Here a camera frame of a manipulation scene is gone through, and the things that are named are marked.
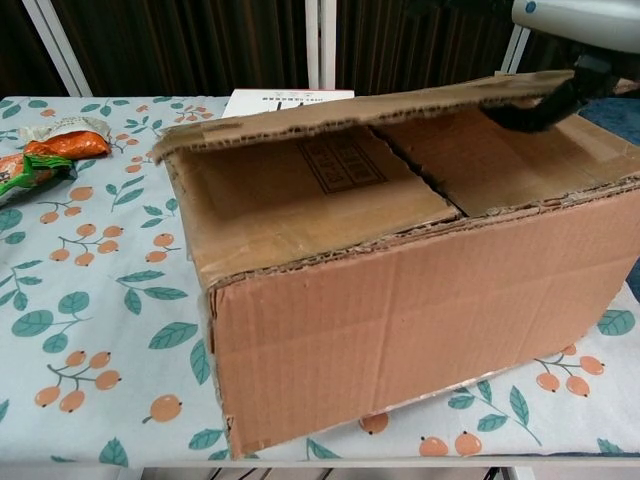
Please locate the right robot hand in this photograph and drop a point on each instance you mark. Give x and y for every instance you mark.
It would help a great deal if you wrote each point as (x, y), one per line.
(530, 117)

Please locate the brown cardboard shipping box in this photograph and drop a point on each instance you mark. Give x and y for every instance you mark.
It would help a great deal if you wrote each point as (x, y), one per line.
(375, 325)

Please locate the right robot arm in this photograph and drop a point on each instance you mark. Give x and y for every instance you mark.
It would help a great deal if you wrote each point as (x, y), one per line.
(575, 20)

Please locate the white paper booklet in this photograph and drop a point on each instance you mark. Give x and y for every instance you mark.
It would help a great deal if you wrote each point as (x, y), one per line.
(260, 103)

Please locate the dark pleated curtain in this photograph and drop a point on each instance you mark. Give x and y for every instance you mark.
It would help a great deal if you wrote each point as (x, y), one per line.
(175, 45)

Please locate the white crumpled snack packet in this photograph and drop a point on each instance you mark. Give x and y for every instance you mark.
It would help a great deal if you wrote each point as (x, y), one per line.
(75, 124)

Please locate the orange snack packet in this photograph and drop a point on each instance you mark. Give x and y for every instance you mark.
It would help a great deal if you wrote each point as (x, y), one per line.
(70, 145)

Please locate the floral print tablecloth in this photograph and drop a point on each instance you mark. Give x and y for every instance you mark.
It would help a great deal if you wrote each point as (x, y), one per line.
(100, 300)

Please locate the green snack packet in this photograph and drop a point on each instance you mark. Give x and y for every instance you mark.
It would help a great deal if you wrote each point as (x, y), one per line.
(25, 175)

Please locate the white frame post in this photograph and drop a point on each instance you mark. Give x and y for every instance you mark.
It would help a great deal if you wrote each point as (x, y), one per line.
(512, 50)
(320, 45)
(55, 45)

